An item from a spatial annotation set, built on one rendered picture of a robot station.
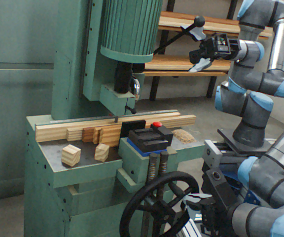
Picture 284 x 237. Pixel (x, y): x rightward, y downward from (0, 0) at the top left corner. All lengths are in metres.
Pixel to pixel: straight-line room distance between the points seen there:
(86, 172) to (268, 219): 0.55
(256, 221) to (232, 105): 0.88
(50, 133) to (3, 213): 1.16
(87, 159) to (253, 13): 0.93
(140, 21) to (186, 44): 3.25
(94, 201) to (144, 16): 0.61
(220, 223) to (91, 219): 0.49
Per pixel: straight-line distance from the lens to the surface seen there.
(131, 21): 0.97
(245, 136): 1.56
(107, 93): 1.13
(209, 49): 1.07
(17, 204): 2.23
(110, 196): 1.10
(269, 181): 0.79
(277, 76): 1.24
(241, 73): 1.21
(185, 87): 4.45
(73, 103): 1.26
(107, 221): 1.18
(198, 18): 0.99
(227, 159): 1.54
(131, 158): 0.99
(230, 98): 1.50
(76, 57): 1.20
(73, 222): 1.11
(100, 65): 1.14
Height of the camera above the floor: 1.45
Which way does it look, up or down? 23 degrees down
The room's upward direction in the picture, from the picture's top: 10 degrees clockwise
